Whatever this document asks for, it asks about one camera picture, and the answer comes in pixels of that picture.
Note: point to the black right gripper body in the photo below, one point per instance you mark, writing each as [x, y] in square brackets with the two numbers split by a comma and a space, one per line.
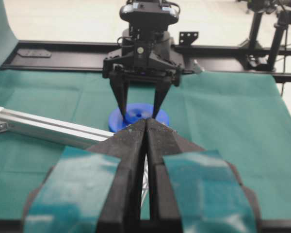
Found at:
[145, 62]

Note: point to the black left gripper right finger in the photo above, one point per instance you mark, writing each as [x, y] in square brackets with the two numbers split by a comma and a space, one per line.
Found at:
[193, 190]

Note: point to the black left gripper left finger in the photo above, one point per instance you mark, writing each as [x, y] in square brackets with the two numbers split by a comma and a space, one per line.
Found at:
[97, 190]

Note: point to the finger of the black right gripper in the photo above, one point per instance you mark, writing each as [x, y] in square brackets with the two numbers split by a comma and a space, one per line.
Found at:
[120, 84]
[162, 86]

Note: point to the blue plastic gear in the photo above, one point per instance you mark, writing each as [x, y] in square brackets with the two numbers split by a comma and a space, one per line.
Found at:
[134, 113]

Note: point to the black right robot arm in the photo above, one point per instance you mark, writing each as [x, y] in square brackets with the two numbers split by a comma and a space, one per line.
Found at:
[148, 21]

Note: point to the green table cloth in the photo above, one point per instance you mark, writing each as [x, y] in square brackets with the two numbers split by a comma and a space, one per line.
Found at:
[241, 115]

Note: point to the black table edge rail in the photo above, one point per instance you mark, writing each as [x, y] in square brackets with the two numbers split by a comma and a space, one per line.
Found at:
[88, 57]

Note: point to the square aluminium profile frame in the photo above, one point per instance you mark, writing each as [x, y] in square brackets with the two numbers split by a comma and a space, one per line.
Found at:
[49, 129]

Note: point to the black camera stand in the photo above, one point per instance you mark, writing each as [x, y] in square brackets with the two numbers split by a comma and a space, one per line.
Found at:
[267, 42]

